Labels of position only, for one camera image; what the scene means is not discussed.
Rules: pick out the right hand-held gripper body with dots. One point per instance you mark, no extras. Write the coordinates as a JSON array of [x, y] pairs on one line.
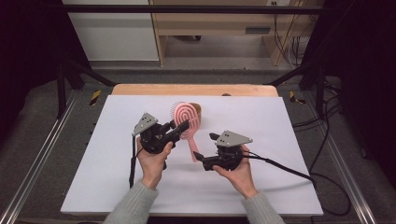
[[230, 149]]

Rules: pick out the black metal stand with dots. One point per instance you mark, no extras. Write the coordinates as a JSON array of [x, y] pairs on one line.
[[74, 74], [311, 73]]

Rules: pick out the grey power strip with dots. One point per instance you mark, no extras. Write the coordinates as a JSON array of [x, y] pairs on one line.
[[257, 30]]

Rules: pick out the wooden table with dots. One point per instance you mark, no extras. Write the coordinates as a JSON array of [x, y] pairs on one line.
[[193, 89]]

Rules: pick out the black frame crossbar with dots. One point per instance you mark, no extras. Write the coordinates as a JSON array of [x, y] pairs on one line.
[[186, 9]]

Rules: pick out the aluminium floor rail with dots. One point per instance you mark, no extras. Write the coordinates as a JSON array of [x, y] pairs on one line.
[[37, 161], [351, 180]]

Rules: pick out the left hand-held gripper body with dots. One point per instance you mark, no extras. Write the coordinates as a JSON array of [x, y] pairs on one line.
[[152, 138]]

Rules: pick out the yellow black floor tape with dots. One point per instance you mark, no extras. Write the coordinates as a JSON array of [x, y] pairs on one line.
[[294, 98], [95, 97]]

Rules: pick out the person's right hand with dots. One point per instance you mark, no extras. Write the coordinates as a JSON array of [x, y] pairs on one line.
[[239, 177]]

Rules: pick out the person's left hand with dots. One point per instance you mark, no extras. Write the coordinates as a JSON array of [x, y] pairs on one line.
[[152, 168]]

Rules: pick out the pink hairbrush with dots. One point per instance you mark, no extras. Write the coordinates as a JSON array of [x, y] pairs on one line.
[[186, 116]]

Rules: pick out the white cabinet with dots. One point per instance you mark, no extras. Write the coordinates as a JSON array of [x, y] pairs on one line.
[[115, 34]]

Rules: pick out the white table sheet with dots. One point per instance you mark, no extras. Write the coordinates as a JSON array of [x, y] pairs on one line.
[[249, 112]]

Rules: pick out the black curtain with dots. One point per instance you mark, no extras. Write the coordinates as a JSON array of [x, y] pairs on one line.
[[28, 46], [367, 77]]

